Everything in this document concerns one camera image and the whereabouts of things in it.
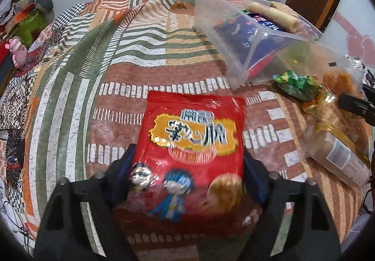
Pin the green pea snack bag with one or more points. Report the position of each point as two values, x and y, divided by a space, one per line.
303 87

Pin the egg roll stick pack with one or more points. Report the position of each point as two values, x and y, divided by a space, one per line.
280 13

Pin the orange bread clear pack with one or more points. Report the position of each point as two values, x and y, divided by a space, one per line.
334 84

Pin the pink plush toy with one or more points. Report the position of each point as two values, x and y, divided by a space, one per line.
18 52

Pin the green jelly cup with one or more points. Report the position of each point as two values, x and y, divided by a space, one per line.
296 55

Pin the green gift box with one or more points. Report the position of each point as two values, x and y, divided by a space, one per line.
30 28

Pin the clear plastic storage bin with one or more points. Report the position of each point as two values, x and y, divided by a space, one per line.
210 13

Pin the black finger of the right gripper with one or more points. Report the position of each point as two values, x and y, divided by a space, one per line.
360 107

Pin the red cartoon snack bag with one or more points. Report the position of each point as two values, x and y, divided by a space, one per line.
187 173

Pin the blue snack bag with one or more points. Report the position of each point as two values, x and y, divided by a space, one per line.
243 32

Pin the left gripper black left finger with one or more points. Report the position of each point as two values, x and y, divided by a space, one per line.
79 221

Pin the patchwork quilt bedspread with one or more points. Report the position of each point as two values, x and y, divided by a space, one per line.
87 104

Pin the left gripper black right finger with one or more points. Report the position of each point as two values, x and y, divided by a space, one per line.
312 233

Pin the long biscuit gold pack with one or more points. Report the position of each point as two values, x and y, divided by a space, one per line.
337 140

